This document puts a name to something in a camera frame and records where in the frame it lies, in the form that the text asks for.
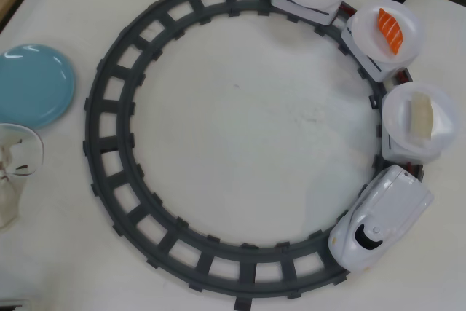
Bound deep orange salmon toy sushi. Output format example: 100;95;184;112
377;7;405;55

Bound white Shinkansen toy locomotive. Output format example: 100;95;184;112
327;164;435;272

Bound grey circular toy train track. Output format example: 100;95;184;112
82;0;427;311

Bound blue round dish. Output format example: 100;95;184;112
0;43;77;130

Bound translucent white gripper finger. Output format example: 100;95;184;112
0;123;45;231

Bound white squid toy sushi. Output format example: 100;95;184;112
406;92;435;141

